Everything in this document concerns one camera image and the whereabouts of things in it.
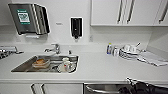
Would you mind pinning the white wall cabinet door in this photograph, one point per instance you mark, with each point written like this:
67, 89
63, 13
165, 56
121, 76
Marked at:
141, 12
163, 13
105, 12

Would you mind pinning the chrome faucet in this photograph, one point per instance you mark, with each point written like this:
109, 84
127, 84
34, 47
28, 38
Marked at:
54, 49

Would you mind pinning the white mug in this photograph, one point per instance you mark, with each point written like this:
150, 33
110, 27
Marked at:
66, 62

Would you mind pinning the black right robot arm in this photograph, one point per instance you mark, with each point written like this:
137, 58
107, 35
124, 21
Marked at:
162, 90

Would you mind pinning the small white bottle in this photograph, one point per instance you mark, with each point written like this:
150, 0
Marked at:
115, 51

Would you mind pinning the white plate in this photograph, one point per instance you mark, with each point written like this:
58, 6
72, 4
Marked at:
71, 68

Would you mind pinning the black soap dispenser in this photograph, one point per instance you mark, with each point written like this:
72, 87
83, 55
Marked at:
76, 27

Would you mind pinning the stainless steel sink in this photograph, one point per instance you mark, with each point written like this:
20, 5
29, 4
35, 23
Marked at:
21, 68

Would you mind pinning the small wall label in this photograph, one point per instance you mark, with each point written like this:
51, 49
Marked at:
59, 23

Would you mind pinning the stainless steel dishwasher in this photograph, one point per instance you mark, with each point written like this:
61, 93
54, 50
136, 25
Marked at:
100, 90

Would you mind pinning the white base cabinet doors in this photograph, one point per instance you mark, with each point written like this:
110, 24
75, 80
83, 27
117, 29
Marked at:
20, 88

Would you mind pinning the steel paper towel dispenser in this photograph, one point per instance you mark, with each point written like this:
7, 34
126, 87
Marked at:
28, 18

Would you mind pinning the bowl with orange food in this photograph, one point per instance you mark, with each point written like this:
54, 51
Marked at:
41, 62

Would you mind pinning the small chrome sink knob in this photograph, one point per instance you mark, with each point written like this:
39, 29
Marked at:
69, 52

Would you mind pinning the blue dish soap bottle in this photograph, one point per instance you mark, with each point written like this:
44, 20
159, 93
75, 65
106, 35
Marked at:
109, 49

